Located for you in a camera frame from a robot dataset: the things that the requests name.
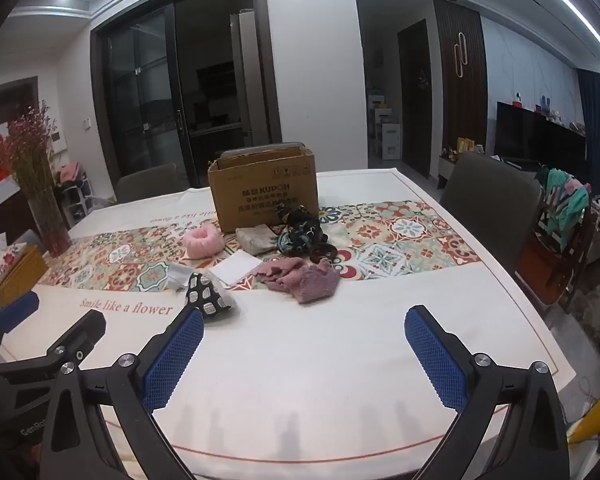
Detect white shoe rack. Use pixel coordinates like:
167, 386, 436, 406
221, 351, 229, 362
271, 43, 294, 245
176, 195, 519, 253
55, 175, 93, 226

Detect pink fluffy scrunchie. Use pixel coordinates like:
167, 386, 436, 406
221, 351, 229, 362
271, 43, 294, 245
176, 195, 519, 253
182, 226, 225, 259

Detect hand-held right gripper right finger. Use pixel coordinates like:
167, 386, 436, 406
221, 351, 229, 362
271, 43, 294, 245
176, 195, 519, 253
405, 305, 571, 480

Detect beige cloth pouch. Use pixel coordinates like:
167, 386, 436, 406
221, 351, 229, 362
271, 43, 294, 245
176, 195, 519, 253
235, 225, 282, 256

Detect sliding glass door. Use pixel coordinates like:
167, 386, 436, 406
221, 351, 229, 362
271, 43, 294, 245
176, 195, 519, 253
90, 0, 281, 191

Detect brown entry door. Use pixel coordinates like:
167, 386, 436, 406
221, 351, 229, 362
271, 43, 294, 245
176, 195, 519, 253
0, 77, 41, 241

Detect grey dining chair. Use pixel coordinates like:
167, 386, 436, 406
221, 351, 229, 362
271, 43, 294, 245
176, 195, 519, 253
439, 151, 543, 281
115, 162, 181, 204
219, 141, 307, 156

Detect black patterned scarf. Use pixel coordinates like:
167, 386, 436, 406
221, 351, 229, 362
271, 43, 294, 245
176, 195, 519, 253
272, 202, 328, 256

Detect low television cabinet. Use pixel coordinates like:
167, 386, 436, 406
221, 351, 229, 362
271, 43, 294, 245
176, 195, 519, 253
437, 152, 463, 188

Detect purple knit cloth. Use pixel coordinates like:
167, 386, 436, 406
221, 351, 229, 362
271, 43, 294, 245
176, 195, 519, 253
292, 259, 342, 306

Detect dark brown scrunchie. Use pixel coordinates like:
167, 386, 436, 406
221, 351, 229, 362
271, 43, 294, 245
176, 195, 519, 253
307, 242, 337, 263

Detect brown cardboard box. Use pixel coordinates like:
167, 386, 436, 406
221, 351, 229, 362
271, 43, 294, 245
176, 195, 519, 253
207, 146, 321, 233

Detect dark wooden door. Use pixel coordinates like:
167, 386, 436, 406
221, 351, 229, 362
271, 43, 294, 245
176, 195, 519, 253
397, 19, 433, 181

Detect black white patterned pouch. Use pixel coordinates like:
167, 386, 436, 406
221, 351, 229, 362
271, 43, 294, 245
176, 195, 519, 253
186, 272, 236, 317

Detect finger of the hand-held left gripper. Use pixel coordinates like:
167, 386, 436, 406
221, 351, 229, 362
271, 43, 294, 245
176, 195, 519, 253
0, 309, 107, 383
0, 291, 41, 361

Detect black television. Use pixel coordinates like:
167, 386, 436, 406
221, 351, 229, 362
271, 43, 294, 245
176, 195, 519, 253
495, 101, 588, 171

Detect floral tissue box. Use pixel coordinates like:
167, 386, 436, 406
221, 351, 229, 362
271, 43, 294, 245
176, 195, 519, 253
0, 242, 50, 308

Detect white folded cloth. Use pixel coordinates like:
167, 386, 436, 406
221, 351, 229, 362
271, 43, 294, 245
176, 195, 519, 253
207, 251, 262, 286

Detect white storage boxes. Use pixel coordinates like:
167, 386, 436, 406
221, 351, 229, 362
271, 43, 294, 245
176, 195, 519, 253
367, 90, 403, 161

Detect slatted panel with gold handle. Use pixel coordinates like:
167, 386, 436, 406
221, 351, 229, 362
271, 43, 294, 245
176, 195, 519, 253
432, 0, 487, 166

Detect wooden high chair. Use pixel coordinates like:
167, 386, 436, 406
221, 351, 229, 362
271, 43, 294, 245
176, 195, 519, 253
517, 165, 600, 311

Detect glass vase with dried flowers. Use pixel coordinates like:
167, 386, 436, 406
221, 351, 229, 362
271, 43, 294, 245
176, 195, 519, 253
2, 102, 73, 258

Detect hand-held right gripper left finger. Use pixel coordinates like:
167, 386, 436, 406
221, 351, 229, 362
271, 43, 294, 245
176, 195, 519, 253
40, 305, 204, 480

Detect ceiling light strip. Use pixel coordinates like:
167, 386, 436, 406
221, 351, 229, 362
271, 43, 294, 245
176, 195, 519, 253
510, 0, 600, 68

